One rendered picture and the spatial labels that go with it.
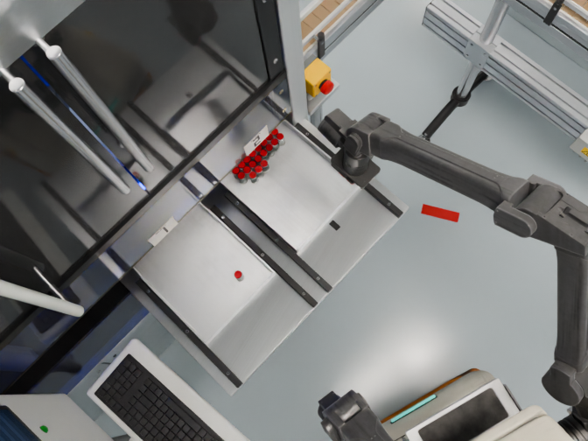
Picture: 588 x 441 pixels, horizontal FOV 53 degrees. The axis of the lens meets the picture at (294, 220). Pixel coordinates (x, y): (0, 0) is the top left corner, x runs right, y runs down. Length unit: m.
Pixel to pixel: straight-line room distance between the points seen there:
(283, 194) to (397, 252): 0.98
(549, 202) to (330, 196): 0.76
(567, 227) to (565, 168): 1.81
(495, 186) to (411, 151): 0.18
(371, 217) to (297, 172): 0.25
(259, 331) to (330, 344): 0.90
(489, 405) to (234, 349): 0.64
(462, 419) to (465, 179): 0.60
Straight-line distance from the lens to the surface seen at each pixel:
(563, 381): 1.25
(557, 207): 1.03
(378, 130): 1.18
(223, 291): 1.61
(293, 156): 1.70
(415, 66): 2.87
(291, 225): 1.63
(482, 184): 1.06
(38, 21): 0.85
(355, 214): 1.64
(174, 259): 1.66
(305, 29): 1.83
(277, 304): 1.59
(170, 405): 1.68
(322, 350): 2.46
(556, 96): 2.30
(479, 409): 1.45
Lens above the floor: 2.45
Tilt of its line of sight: 74 degrees down
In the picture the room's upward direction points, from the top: 12 degrees counter-clockwise
